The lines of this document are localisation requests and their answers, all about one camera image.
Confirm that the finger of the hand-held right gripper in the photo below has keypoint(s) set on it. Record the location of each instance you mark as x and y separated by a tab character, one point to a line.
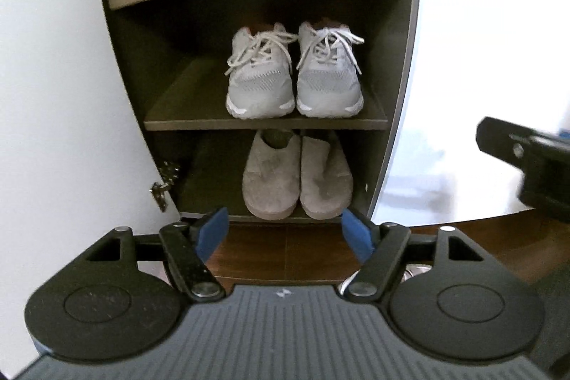
498	137

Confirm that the white cabinet door with hinges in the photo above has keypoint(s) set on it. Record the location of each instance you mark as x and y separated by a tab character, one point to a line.
53	95

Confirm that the dark shoe cabinet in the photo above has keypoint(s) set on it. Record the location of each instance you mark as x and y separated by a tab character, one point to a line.
133	64

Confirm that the beige quilted slipper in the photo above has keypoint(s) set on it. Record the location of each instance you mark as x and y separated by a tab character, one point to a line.
269	179
327	179

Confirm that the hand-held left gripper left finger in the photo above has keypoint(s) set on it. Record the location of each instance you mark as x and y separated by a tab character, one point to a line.
213	231

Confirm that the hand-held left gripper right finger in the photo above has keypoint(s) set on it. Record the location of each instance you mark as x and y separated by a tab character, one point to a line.
356	233

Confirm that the metal cabinet door hinge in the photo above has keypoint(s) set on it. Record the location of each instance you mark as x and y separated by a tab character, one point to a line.
161	188

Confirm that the plain white cabinet door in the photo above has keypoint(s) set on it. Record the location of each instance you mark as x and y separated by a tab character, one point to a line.
467	50

